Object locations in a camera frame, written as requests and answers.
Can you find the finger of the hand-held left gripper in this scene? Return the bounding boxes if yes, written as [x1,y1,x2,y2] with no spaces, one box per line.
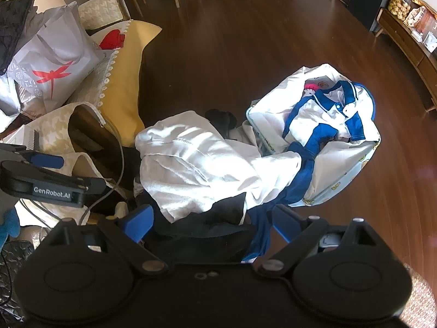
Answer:
[0,143,65,171]

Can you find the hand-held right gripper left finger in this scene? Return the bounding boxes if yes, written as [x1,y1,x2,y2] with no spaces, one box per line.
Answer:
[51,204,170,278]

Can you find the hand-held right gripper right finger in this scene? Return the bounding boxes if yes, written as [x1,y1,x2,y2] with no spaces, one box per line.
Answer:
[254,204,376,278]

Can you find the white sweatshirt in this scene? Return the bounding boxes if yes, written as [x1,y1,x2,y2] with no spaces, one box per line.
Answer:
[135,110,303,222]

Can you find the blue pants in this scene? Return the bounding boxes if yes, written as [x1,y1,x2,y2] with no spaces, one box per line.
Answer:
[241,140,316,263]

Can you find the black garment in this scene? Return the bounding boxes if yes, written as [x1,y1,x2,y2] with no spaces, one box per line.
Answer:
[143,191,256,263]

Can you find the white printed cloth bag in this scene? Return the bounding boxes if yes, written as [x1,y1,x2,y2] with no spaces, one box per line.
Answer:
[245,63,382,208]

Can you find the white bag with red dragonfly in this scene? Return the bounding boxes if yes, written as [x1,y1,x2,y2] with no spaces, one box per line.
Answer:
[7,2,101,112]

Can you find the blue and white polo shirt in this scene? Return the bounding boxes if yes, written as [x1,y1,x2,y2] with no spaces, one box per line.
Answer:
[283,81,376,154]

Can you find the black sock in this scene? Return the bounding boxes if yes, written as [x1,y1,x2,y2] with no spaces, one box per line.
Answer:
[204,108,238,137]

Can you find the yellow cushion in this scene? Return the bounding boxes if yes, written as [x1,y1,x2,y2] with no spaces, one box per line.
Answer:
[99,20,163,147]

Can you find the black quilted jacket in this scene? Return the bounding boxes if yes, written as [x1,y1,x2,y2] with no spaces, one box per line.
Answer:
[0,0,35,76]

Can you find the white cushion with red heart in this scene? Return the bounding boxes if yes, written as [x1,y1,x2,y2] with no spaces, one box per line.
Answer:
[89,24,128,52]

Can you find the wooden sideboard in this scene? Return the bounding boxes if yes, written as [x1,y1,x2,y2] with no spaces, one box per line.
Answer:
[375,7,437,113]

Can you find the clear snack jar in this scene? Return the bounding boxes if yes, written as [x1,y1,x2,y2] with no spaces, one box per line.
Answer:
[387,0,414,19]

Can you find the grey cable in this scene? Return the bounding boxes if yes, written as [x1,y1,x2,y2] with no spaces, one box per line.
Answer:
[78,118,124,226]

